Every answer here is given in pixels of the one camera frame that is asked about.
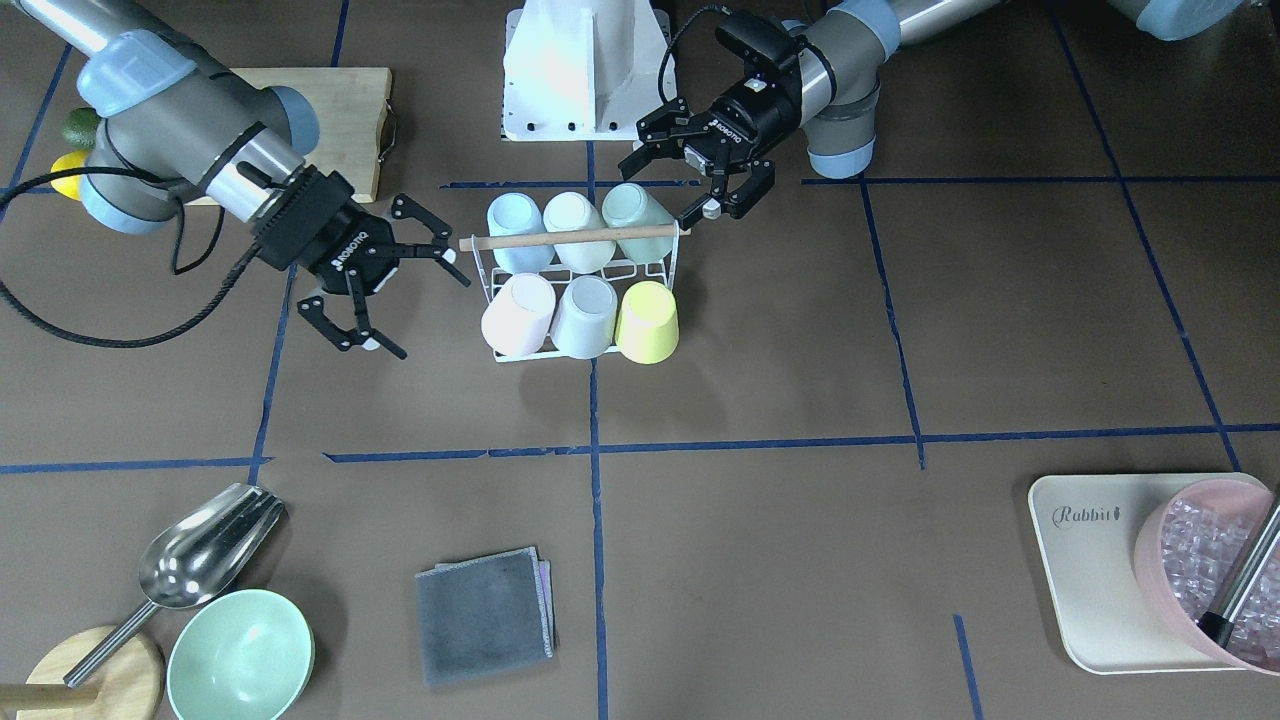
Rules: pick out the pink cup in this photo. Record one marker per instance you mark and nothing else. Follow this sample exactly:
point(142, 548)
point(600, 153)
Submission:
point(517, 320)

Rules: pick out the pink bowl with ice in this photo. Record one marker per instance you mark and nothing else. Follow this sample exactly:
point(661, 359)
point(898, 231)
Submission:
point(1181, 560)

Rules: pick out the grey folded cloth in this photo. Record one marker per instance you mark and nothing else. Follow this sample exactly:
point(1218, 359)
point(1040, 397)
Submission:
point(486, 616)

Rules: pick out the metal scoop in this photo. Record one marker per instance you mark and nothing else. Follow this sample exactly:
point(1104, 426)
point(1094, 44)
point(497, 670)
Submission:
point(192, 562)

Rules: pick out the white cup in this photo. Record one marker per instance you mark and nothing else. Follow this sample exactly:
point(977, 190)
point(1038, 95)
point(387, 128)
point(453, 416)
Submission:
point(569, 212)

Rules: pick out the wooden cutting board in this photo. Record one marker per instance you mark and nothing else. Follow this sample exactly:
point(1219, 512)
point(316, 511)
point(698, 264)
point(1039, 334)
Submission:
point(353, 112)

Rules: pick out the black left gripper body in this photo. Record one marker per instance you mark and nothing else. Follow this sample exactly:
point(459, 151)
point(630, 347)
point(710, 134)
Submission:
point(752, 120)

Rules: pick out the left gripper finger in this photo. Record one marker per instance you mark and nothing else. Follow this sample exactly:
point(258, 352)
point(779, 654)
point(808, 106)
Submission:
point(663, 133)
point(735, 203)

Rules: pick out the beige tray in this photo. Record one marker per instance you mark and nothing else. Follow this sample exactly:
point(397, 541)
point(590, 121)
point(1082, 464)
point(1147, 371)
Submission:
point(1087, 530)

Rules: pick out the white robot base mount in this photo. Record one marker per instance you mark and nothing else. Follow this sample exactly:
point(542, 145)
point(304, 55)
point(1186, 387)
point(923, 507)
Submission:
point(583, 70)

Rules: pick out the grey cup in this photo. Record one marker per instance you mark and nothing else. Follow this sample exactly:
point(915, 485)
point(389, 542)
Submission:
point(584, 323)

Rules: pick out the light blue cup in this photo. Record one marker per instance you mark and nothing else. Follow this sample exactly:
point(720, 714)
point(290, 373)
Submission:
point(516, 214)

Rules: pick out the metal tongs black handle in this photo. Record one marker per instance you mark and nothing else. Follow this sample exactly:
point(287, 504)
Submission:
point(1218, 621)

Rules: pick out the mint green cup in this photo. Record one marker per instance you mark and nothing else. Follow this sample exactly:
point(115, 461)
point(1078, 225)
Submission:
point(629, 205)

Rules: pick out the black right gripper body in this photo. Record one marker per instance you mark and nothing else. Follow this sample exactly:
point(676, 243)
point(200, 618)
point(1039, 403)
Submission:
point(322, 228)

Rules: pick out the yellow cup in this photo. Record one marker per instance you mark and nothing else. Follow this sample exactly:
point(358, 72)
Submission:
point(647, 326)

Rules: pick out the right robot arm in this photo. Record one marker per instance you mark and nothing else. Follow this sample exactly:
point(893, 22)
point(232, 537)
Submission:
point(177, 125)

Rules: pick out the mint green bowl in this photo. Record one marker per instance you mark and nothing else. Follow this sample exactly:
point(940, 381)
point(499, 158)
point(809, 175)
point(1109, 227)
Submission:
point(248, 655)

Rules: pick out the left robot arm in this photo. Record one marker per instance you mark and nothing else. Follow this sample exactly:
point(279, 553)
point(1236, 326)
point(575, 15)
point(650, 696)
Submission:
point(824, 78)

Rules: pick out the green lime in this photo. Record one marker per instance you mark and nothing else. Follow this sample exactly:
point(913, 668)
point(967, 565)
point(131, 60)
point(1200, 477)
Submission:
point(79, 128)

